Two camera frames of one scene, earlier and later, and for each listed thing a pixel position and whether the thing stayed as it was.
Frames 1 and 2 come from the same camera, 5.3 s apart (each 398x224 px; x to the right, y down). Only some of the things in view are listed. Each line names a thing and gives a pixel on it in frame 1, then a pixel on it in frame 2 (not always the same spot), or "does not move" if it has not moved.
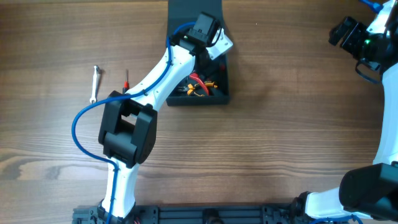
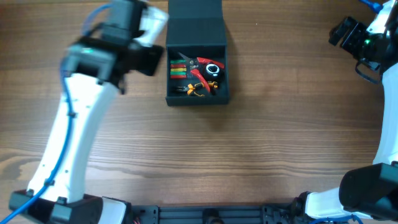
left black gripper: x=203 y=66 to x=150 y=59
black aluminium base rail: x=286 y=213 does not move
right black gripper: x=347 y=35 does not move
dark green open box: x=196 y=88 does not move
